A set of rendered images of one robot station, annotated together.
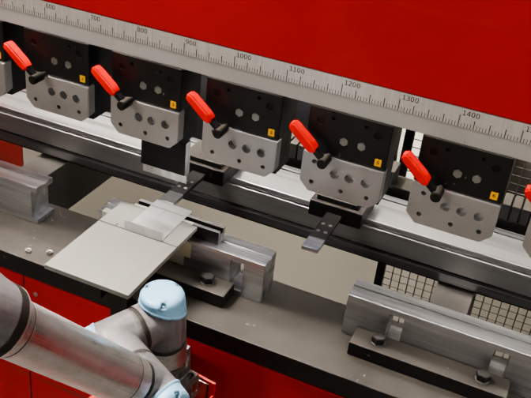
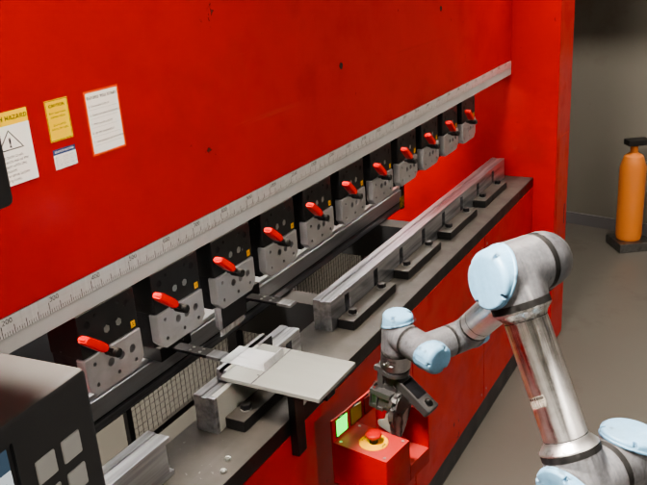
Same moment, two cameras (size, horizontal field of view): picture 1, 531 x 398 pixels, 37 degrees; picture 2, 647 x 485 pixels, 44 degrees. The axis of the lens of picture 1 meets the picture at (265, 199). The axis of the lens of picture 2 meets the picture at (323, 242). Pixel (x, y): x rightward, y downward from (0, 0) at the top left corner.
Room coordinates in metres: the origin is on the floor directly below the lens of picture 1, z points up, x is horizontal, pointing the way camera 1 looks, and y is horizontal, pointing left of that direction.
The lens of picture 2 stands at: (0.89, 1.89, 1.92)
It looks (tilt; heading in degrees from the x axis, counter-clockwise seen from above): 20 degrees down; 280
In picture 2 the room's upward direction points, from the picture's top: 4 degrees counter-clockwise
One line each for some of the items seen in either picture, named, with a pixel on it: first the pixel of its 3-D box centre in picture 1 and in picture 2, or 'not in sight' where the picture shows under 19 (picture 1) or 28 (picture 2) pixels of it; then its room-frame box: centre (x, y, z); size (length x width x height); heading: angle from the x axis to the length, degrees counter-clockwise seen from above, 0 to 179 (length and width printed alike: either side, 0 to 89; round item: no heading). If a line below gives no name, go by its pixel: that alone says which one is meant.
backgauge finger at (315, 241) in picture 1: (331, 216); (253, 294); (1.45, -0.14, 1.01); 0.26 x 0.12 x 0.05; 160
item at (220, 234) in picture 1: (178, 221); (245, 356); (1.40, 0.17, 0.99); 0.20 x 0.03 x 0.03; 70
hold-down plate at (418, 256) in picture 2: not in sight; (418, 259); (1.01, -0.71, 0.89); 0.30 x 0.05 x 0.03; 70
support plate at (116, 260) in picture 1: (124, 246); (288, 370); (1.27, 0.26, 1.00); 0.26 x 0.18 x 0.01; 160
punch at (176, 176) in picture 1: (165, 156); (230, 310); (1.41, 0.21, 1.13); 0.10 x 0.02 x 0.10; 70
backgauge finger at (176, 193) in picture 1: (195, 174); (182, 344); (1.56, 0.16, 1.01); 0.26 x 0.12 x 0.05; 160
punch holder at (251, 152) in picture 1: (249, 121); (266, 235); (1.35, 0.05, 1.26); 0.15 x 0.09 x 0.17; 70
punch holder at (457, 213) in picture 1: (461, 180); (340, 191); (1.21, -0.33, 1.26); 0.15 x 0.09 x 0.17; 70
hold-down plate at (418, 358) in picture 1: (427, 366); (368, 304); (1.15, -0.34, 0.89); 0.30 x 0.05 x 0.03; 70
